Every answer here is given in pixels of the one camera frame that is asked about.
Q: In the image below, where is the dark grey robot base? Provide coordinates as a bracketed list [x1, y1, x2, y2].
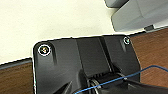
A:
[31, 34, 145, 94]

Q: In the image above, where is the white floor rug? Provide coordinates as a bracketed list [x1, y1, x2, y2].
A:
[0, 0, 168, 66]

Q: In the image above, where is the thin blue cable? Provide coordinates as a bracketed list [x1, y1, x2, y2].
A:
[72, 64, 168, 94]

